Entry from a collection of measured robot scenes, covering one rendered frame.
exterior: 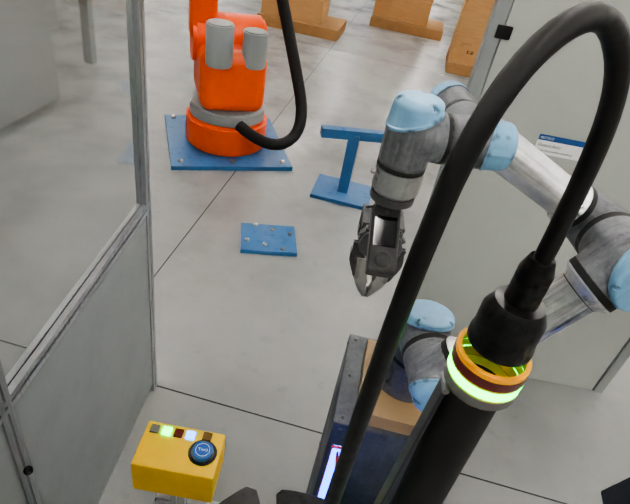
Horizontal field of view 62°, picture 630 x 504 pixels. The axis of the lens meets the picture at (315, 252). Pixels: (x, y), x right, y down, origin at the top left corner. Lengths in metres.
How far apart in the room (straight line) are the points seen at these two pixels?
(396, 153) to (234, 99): 3.47
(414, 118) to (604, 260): 0.45
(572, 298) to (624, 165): 1.44
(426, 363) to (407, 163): 0.48
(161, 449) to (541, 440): 2.09
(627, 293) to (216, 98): 3.54
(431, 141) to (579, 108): 1.53
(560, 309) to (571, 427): 2.00
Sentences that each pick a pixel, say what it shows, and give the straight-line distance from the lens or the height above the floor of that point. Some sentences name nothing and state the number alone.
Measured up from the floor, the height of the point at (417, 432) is 1.74.
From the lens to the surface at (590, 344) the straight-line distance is 3.02.
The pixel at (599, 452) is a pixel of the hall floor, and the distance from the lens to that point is 3.00.
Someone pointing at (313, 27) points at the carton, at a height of 0.12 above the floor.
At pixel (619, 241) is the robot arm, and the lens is 1.04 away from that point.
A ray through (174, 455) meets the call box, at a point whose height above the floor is 1.07.
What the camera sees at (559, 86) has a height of 1.51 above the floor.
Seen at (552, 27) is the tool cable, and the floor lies 1.99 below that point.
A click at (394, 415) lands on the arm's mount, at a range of 1.28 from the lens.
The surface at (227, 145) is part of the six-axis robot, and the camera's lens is 4.28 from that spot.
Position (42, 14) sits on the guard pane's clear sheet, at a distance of 1.25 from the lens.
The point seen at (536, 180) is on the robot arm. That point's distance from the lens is 1.02.
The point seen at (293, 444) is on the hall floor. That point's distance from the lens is 2.44.
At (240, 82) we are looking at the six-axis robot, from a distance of 4.16.
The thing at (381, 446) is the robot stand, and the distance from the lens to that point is 1.33.
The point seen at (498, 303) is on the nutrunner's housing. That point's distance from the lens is 0.29.
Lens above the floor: 2.03
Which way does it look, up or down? 36 degrees down
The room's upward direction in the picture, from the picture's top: 11 degrees clockwise
